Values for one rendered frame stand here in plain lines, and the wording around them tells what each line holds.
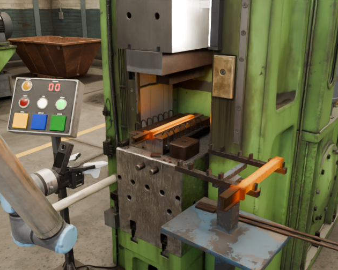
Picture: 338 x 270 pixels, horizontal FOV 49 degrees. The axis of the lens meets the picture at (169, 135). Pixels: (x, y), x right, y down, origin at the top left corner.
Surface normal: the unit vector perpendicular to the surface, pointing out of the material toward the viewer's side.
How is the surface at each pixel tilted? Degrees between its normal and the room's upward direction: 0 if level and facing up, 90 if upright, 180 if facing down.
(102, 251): 0
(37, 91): 60
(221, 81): 90
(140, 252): 90
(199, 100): 90
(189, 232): 0
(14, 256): 0
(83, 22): 90
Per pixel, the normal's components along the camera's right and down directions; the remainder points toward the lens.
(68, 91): -0.18, -0.19
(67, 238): 0.91, 0.21
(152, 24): -0.60, 0.26
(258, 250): 0.00, -0.94
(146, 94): 0.80, 0.20
